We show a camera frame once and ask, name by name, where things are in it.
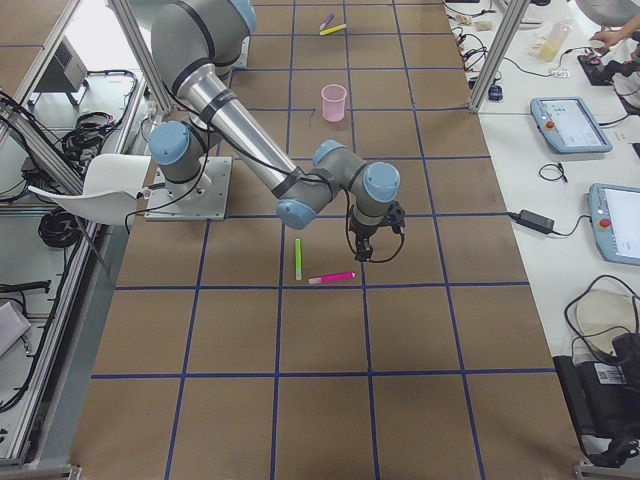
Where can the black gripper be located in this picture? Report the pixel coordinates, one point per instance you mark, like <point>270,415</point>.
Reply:
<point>363,235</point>

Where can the pink highlighter pen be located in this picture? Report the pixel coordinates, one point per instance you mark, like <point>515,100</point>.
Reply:
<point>331,278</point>

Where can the purple highlighter pen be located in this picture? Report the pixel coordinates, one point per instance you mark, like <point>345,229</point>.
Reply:
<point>326,21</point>

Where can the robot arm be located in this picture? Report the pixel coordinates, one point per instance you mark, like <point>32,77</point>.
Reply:
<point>191,43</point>

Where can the pink mesh cup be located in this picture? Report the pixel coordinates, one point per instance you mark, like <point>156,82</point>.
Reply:
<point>333,102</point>

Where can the person's hand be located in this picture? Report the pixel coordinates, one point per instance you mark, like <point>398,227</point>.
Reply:
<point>607,39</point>

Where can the green highlighter pen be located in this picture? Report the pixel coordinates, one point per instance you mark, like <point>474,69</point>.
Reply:
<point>298,259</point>

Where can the black laptop charger brick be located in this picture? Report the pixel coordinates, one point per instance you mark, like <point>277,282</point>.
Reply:
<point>534,221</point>

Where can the yellow highlighter pen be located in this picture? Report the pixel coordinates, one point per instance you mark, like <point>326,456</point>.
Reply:
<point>333,29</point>

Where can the far teach pendant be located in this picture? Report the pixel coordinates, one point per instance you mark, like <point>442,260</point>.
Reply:
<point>568,126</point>

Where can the teach pendant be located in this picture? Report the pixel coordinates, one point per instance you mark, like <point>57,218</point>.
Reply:
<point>568,126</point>
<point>614,212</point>

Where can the near teach pendant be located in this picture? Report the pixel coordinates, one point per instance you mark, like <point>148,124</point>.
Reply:
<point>614,212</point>

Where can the white chair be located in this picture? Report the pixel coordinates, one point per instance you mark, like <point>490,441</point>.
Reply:
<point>110,189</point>

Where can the plastic bottle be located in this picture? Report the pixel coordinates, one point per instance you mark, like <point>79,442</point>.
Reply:
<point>554,40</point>

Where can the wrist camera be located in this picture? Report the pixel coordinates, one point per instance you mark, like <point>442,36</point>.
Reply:
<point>395,218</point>

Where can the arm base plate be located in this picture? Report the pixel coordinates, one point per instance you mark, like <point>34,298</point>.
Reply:
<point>203,198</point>

